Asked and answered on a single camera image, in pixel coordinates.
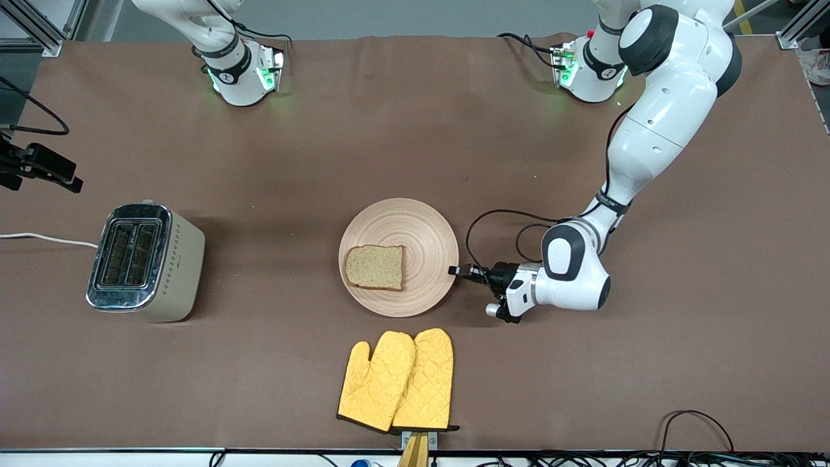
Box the aluminium frame profile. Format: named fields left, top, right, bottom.
left=0, top=0, right=88, bottom=58
left=775, top=0, right=830, bottom=50

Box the beige chrome two-slot toaster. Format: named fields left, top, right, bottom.
left=86, top=202, right=206, bottom=323

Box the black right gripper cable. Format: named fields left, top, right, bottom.
left=0, top=76, right=71, bottom=136

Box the black arm base cable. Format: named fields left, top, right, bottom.
left=497, top=32, right=560, bottom=69
left=193, top=0, right=294, bottom=54

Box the black looped table cable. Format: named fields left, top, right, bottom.
left=660, top=410, right=735, bottom=455

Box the white toaster power cord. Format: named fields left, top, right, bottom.
left=0, top=232, right=99, bottom=250

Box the black left arm base cable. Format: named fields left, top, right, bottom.
left=497, top=32, right=560, bottom=69

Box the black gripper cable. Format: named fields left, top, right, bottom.
left=465, top=104, right=633, bottom=276
left=0, top=76, right=71, bottom=136

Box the brown table cover sheet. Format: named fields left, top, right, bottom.
left=0, top=34, right=830, bottom=452

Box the yellow quilted oven mitt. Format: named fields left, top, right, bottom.
left=391, top=328, right=461, bottom=432
left=337, top=331, right=416, bottom=433

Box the white sneaker shoe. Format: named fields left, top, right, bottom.
left=798, top=36, right=830, bottom=86

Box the black right arm base cable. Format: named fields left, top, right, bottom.
left=193, top=0, right=294, bottom=54

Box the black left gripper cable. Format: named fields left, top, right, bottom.
left=465, top=104, right=633, bottom=276

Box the brown bread toast slice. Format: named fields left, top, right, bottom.
left=344, top=245, right=405, bottom=292

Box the round light wooden plate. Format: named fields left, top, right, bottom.
left=338, top=198, right=460, bottom=318

